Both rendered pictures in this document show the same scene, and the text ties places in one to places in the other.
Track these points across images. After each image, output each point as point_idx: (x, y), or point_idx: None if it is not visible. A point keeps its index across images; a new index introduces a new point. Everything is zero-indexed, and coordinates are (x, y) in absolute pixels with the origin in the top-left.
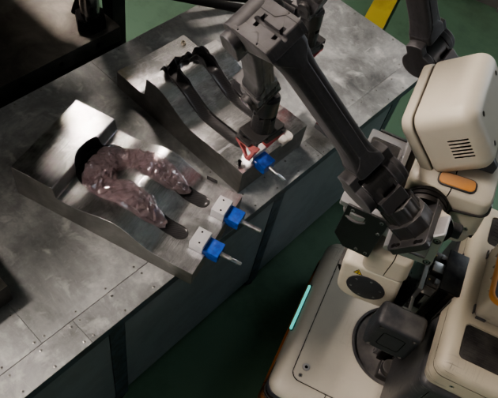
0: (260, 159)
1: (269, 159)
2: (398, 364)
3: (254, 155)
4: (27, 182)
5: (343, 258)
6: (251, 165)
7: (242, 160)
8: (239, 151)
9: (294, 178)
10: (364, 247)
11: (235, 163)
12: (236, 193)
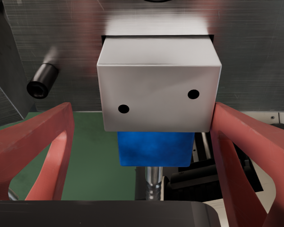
0: (137, 134)
1: (171, 156)
2: (175, 171)
3: (110, 131)
4: None
5: (182, 185)
6: (100, 107)
7: (79, 65)
8: (109, 12)
9: (243, 111)
10: None
11: (36, 53)
12: (10, 104)
